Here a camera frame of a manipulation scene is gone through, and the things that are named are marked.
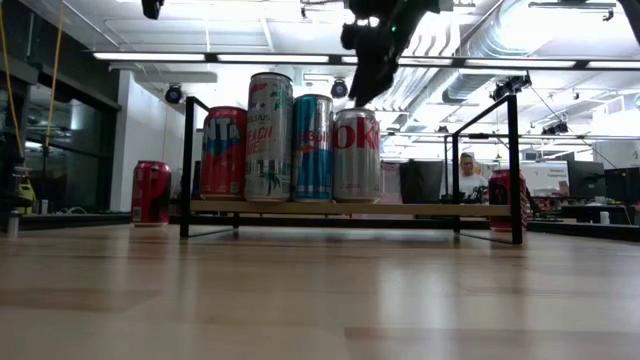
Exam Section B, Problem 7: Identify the white printed sign board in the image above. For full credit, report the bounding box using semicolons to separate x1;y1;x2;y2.
528;162;570;197

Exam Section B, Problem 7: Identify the black ceiling camera mount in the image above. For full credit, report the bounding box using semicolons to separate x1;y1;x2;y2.
489;72;534;104

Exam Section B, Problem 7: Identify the black metal table frame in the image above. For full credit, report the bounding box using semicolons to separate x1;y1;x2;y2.
19;212;640;244

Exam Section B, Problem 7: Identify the black computer monitor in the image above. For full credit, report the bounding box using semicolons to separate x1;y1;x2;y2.
564;158;606;199
603;167;640;206

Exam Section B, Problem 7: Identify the silver ventilation duct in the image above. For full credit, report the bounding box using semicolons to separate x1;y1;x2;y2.
442;0;531;104

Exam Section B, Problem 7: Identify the black ceiling track light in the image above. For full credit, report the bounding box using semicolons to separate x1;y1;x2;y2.
528;1;617;22

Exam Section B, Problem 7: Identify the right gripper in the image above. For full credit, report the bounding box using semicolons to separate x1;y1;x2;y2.
341;0;441;108

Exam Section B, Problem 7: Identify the pale hanging shirt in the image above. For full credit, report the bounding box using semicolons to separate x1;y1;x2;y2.
379;160;403;205

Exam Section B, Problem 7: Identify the wooden shelf black frame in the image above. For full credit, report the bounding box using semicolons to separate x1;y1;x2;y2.
178;93;525;246

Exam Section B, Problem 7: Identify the black hanging shirt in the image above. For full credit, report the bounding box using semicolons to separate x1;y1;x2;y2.
399;159;446;204

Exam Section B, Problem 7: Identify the orange Fanta can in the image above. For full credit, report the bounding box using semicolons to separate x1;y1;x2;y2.
199;105;249;201

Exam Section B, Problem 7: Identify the person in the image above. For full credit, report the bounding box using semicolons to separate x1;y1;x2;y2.
457;152;490;205

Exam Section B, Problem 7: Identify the overhead LED light bar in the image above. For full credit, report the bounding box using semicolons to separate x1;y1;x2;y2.
91;49;640;72

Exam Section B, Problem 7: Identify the yellow cable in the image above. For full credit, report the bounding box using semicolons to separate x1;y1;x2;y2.
0;0;69;161

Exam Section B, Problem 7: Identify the red Coca-Cola can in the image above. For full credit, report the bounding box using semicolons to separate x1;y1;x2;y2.
130;160;173;228
488;168;530;232

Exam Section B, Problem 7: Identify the blue silver Red Bull can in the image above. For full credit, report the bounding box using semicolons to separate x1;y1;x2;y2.
291;93;335;203

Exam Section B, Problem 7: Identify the silver Diet Coke can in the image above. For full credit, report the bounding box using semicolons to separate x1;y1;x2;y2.
332;107;382;204

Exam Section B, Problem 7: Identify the tall white Celsius can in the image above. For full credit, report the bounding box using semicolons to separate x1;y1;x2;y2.
243;72;295;203

